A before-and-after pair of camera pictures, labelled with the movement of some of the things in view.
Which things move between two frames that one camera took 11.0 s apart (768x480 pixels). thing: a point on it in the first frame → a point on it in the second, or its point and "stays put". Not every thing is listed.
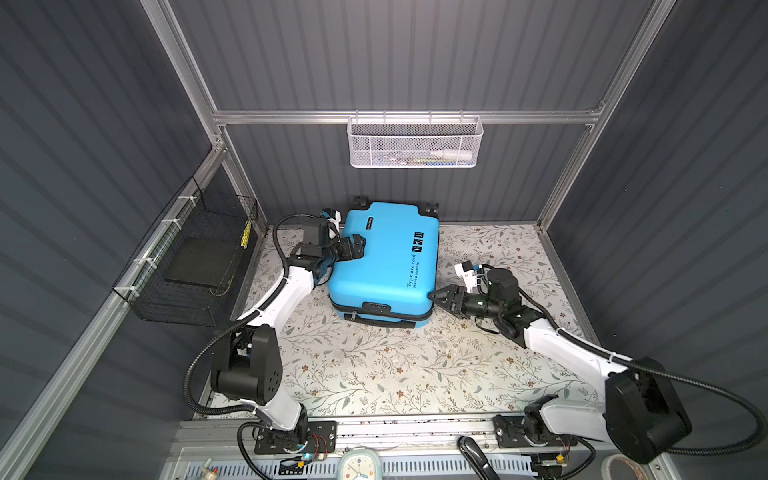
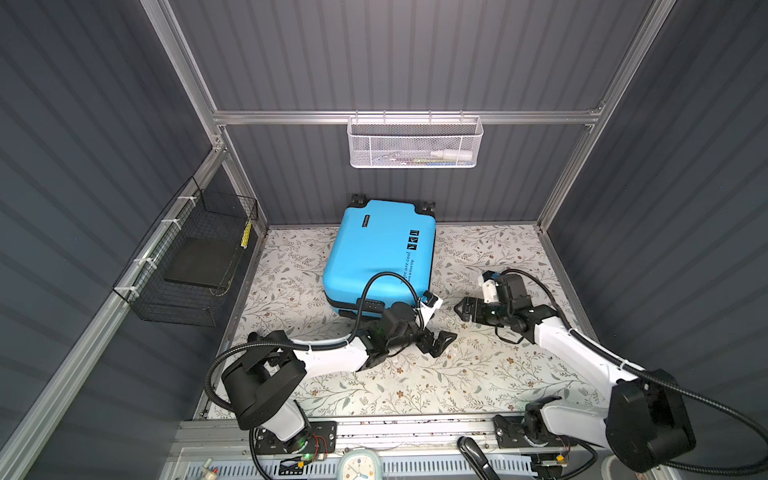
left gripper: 356,245 → 425,345
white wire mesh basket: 414,142 stays put
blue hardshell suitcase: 389,283 stays put
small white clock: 359,464 stays put
